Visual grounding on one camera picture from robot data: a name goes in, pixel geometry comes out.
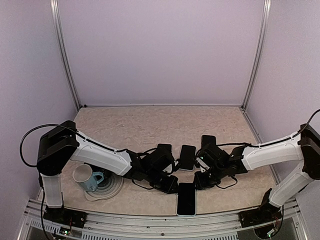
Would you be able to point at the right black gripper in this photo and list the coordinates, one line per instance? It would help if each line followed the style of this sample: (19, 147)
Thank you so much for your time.
(201, 185)

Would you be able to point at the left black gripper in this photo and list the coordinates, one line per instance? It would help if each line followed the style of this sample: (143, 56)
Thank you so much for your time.
(173, 184)

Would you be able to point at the white-edged black smartphone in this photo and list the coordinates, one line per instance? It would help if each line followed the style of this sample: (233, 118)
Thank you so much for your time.
(207, 139)

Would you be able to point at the lavender phone case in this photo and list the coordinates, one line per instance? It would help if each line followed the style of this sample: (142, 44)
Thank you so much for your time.
(187, 170)

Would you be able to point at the blue phone case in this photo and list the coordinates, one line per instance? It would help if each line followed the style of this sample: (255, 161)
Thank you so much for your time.
(195, 200)

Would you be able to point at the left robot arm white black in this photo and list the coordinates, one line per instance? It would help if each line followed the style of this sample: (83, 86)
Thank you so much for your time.
(65, 143)

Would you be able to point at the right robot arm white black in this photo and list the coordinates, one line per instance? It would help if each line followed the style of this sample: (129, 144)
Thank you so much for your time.
(302, 146)

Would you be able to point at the grey collapsible silicone bowl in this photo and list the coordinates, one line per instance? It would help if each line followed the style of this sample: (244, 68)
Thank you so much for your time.
(107, 189)

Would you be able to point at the dark green mug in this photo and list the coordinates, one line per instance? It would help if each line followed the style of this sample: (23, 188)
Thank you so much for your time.
(95, 169)

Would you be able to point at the light blue mug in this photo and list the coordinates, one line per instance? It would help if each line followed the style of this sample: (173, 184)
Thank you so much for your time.
(86, 178)

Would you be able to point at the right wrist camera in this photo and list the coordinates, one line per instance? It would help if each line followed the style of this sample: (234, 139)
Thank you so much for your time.
(203, 167)

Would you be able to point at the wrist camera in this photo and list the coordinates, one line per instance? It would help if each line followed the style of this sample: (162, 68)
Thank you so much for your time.
(173, 167)
(203, 167)

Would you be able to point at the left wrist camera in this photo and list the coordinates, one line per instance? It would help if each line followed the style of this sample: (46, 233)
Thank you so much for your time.
(173, 167)

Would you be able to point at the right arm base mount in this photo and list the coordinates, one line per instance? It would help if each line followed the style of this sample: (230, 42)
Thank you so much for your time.
(263, 214)

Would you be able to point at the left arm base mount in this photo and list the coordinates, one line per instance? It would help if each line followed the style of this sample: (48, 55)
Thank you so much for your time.
(66, 216)

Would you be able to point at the right aluminium frame post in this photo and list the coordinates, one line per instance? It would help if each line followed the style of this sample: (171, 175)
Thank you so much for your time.
(258, 53)

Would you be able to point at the aluminium frame post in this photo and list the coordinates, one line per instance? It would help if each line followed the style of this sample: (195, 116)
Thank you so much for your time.
(258, 53)
(54, 5)

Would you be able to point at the left aluminium frame post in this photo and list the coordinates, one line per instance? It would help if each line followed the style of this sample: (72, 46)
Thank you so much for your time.
(54, 5)

